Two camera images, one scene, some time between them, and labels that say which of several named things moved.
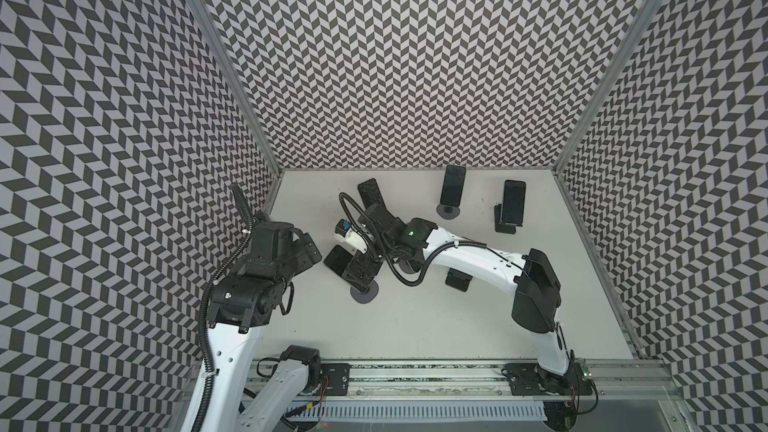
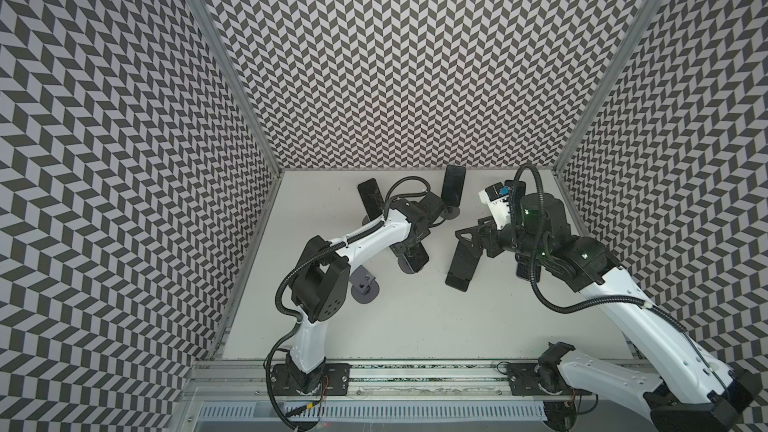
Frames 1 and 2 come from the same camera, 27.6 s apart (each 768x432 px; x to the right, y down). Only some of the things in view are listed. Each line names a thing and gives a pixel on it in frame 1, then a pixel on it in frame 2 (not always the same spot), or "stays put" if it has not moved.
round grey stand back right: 447,212 stays put
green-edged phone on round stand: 452,187 stays put
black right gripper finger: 358,276 to 484,236
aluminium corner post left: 225,53 stays put
